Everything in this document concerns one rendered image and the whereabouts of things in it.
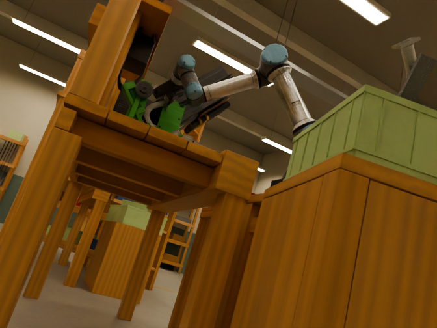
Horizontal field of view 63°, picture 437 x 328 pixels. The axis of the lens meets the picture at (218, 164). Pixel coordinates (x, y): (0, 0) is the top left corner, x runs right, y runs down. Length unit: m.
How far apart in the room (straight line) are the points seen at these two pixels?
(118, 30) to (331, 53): 5.83
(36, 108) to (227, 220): 9.97
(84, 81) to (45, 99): 9.82
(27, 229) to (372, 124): 0.96
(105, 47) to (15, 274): 0.75
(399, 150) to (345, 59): 6.30
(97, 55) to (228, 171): 0.59
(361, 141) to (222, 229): 0.63
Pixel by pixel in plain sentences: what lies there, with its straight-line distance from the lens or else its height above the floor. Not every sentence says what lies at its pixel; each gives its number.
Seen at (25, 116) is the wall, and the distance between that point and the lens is 10.96.
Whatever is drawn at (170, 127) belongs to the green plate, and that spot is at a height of 1.10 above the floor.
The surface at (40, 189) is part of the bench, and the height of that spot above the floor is 0.57.
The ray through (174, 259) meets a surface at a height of 0.34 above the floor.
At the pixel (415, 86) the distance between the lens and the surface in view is 1.05.
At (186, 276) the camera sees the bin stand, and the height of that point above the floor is 0.40.
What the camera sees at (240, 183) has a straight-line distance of 1.30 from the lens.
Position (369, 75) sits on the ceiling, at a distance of 7.45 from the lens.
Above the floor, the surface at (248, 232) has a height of 0.68.
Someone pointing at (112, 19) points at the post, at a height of 1.18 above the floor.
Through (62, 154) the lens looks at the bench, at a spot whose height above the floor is 0.69.
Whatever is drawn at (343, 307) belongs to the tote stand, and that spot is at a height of 0.49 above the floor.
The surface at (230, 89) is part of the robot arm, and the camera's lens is 1.77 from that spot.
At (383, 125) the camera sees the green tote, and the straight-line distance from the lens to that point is 0.86.
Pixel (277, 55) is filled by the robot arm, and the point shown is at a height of 1.43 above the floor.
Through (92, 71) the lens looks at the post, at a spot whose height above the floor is 0.98.
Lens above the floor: 0.50
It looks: 15 degrees up
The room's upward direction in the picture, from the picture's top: 17 degrees clockwise
